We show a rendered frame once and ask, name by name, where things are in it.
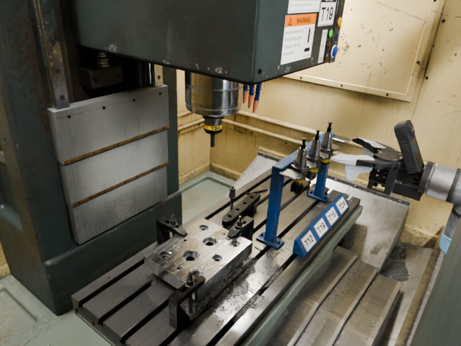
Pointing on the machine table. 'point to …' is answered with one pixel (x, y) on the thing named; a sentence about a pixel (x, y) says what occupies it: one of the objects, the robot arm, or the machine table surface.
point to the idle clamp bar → (228, 220)
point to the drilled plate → (176, 277)
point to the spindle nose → (212, 95)
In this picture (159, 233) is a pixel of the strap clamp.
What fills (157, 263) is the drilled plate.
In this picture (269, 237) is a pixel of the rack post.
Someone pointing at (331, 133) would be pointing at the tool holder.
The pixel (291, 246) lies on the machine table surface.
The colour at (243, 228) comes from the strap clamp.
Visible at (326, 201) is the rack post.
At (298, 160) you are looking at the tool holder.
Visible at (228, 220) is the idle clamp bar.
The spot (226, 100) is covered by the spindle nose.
